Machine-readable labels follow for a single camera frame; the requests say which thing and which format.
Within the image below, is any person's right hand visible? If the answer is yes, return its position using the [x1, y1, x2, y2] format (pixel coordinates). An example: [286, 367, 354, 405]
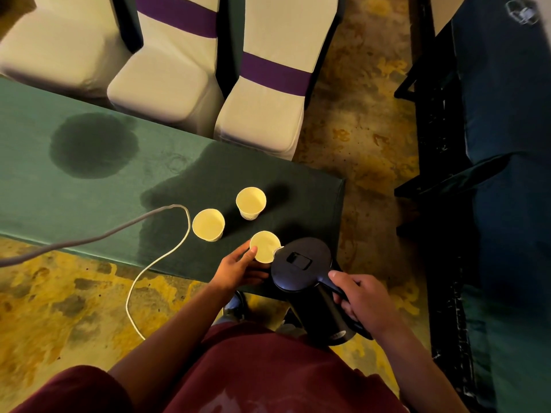
[328, 270, 404, 341]

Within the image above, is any person's left hand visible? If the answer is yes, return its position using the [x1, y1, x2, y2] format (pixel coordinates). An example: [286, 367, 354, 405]
[210, 240, 272, 295]

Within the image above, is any cream paper cup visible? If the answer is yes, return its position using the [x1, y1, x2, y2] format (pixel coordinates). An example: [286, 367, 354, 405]
[191, 208, 226, 242]
[250, 230, 283, 264]
[235, 186, 267, 221]

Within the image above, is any black electric kettle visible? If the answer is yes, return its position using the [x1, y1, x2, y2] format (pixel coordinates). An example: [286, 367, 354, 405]
[270, 237, 373, 347]

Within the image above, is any person's left forearm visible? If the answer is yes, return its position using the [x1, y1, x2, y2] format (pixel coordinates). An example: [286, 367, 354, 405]
[108, 280, 235, 413]

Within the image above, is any person's right forearm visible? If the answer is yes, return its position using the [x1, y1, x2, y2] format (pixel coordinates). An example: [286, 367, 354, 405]
[374, 324, 471, 413]

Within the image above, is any maroon shirt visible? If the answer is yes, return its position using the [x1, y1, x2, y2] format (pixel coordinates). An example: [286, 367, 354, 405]
[12, 322, 410, 413]

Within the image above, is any white chair with purple band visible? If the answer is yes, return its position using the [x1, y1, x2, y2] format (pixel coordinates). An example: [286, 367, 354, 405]
[106, 0, 225, 138]
[214, 0, 341, 161]

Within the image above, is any green tablecloth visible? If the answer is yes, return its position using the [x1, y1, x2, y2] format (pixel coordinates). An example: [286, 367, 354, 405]
[0, 76, 347, 298]

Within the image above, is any dark blue tablecloth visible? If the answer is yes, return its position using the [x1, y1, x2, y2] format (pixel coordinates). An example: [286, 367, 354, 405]
[420, 0, 551, 413]

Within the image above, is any plain white covered chair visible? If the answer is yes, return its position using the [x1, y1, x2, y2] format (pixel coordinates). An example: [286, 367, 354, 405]
[0, 0, 130, 99]

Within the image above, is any small clear plastic object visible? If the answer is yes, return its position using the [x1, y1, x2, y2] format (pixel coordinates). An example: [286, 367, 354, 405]
[505, 0, 540, 26]

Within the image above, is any white power cable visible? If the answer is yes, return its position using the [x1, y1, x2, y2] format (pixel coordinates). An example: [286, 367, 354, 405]
[0, 204, 192, 341]

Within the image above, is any black table frame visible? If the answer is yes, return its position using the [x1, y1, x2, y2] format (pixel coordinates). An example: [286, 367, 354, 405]
[393, 0, 478, 400]

